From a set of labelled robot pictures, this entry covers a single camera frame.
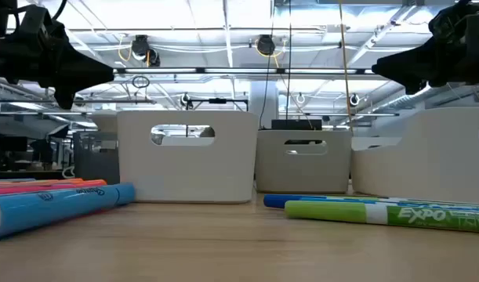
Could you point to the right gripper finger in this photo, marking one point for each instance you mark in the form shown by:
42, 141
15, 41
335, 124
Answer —
419, 62
415, 89

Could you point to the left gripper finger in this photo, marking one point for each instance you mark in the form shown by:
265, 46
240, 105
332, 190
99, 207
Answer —
78, 70
64, 96

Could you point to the white plastic bin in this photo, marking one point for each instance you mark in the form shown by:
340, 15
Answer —
188, 176
427, 164

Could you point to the orange highlighter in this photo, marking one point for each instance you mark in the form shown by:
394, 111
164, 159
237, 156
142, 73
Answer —
86, 183
66, 180

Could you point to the blue highlighter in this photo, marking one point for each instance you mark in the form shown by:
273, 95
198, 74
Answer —
55, 207
11, 179

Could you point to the pink highlighter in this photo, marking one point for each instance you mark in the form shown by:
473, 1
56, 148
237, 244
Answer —
27, 190

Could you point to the light green dry-erase marker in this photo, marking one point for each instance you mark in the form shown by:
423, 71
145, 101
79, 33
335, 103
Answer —
325, 211

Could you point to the blue dry-erase marker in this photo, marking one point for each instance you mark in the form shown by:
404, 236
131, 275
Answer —
278, 201

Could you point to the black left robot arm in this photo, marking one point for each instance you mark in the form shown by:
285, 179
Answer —
0, 19

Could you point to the brown translucent plastic bin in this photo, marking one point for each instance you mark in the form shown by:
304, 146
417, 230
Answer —
96, 164

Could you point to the dark background workstation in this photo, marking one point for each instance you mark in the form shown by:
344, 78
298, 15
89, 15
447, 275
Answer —
11, 152

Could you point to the ceiling light bar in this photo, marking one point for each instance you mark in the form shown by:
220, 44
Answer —
341, 114
239, 71

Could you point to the grey plastic bin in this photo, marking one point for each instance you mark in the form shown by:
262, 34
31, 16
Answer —
302, 172

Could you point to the white building column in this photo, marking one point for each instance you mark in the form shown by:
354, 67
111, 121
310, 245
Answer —
256, 102

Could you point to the silver ceiling duct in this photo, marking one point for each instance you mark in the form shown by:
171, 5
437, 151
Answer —
400, 102

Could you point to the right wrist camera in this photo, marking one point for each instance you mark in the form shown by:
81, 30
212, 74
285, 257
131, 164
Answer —
454, 17

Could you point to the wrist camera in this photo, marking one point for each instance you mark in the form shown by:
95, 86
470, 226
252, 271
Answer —
454, 17
37, 21

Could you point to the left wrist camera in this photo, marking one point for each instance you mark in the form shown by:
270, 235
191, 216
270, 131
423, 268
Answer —
37, 21

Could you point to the black aluminium table frame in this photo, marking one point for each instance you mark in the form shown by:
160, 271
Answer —
23, 175

